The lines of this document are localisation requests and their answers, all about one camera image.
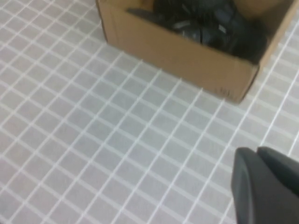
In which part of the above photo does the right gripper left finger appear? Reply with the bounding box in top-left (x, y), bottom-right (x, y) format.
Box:
top-left (230, 147), bottom-right (299, 224)

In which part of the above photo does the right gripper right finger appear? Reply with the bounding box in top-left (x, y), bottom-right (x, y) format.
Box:
top-left (256, 146), bottom-right (299, 199)

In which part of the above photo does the black knit sneaker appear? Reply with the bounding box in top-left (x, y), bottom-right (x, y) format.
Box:
top-left (151, 0), bottom-right (236, 21)
top-left (127, 7), bottom-right (269, 64)

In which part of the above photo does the brown cardboard shoe box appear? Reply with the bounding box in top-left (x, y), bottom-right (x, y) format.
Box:
top-left (95, 0), bottom-right (299, 104)

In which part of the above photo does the grey white-grid tablecloth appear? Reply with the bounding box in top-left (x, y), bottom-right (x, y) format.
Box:
top-left (0, 0), bottom-right (299, 224)

